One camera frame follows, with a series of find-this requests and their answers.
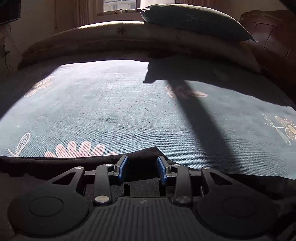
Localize black cable on wall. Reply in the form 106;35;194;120
0;22;22;77

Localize black flat screen monitor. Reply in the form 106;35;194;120
0;0;21;25

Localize window with white frame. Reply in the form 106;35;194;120
96;0;140;16

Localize blue floral pillow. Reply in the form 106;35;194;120
137;4;256;42

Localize wooden headboard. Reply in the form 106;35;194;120
238;9;296;100

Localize black track pants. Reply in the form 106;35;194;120
1;148;295;240

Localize pink floral quilt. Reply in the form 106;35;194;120
18;21;260;71

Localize blue floral bed sheet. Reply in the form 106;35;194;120
1;56;295;179

